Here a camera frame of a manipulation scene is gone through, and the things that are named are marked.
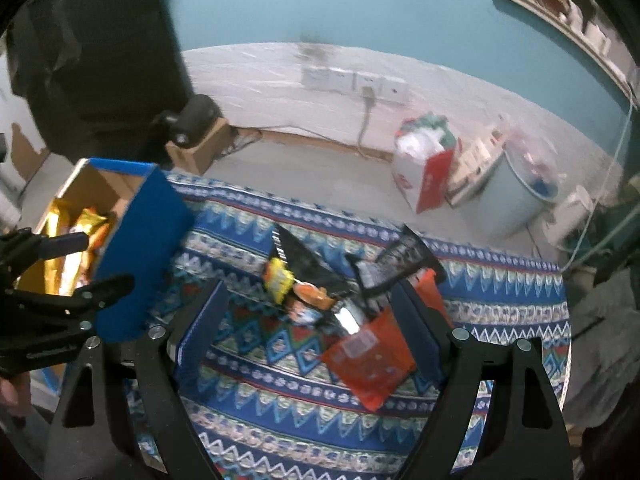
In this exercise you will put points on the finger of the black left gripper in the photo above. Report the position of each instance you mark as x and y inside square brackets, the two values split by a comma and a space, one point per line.
[20, 249]
[95, 296]

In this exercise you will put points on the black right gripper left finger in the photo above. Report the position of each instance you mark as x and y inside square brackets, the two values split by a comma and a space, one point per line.
[92, 437]

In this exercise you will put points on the yellow orange chips bag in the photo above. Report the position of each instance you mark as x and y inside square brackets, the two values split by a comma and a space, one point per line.
[97, 227]

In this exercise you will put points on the yellow long snack bag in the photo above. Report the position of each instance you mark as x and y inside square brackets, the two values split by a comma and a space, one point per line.
[49, 277]

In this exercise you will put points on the orange red snack bag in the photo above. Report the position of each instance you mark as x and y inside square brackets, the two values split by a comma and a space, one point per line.
[410, 334]

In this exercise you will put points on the black yellow snack bag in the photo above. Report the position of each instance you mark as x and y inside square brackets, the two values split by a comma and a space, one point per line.
[300, 282]

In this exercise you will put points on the black text snack bag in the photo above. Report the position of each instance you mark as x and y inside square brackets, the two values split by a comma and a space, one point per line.
[404, 256]

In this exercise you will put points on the blue cardboard storage box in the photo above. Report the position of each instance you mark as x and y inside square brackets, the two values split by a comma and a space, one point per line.
[151, 219]

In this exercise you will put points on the blue patterned table cloth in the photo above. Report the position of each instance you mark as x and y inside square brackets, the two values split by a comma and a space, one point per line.
[262, 401]

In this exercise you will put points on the grey cloth pile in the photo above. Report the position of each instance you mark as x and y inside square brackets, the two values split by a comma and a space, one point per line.
[605, 349]

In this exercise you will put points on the black cylinder device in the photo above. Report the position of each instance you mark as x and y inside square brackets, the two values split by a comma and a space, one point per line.
[194, 121]

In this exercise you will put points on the black hanging cloth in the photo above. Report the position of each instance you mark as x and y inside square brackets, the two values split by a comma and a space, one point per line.
[97, 74]

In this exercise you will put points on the light blue trash bin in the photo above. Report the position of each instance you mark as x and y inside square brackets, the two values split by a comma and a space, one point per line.
[524, 183]

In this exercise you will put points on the white flat boxes stack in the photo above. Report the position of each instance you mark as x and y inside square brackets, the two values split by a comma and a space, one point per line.
[475, 161]

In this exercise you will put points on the red white paper bag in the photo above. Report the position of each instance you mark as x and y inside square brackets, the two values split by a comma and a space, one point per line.
[424, 151]

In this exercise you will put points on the white wall socket strip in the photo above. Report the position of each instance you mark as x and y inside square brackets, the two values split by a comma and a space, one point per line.
[350, 83]

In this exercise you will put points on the wooden wall shelf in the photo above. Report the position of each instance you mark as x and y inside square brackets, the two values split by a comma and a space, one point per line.
[589, 28]

